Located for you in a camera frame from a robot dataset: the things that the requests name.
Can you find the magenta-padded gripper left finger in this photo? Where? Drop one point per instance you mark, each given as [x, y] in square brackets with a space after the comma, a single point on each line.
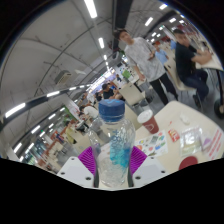
[76, 170]

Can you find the red paper cup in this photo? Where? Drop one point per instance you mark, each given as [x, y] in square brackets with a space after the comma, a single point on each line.
[149, 123]

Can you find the neighbouring beige dining table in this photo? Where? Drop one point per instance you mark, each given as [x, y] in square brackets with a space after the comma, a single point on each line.
[211, 63]

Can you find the flat round red coaster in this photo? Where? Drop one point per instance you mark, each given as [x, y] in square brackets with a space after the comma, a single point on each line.
[188, 162]

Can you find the small red packet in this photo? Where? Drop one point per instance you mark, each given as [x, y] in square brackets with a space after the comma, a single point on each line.
[173, 135]

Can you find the ceiling air conditioner unit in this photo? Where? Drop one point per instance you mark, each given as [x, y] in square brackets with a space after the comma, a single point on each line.
[63, 77]

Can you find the group of ceiling strip lights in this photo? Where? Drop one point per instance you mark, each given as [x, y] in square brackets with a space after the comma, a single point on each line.
[90, 8]

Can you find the clear blue-capped water bottle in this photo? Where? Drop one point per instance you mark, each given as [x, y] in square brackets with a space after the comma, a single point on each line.
[111, 143]

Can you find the colourful sticker leaflet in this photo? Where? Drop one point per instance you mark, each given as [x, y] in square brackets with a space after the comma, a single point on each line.
[153, 144]

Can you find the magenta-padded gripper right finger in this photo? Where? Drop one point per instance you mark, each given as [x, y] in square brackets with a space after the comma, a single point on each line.
[148, 170]

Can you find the white notice with red text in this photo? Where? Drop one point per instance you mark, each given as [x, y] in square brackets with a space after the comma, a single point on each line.
[215, 143]

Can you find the group of beige chairs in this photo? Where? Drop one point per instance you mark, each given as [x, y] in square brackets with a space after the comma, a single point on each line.
[131, 95]

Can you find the clear plastic packet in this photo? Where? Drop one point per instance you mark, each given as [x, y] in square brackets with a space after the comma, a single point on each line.
[190, 137]

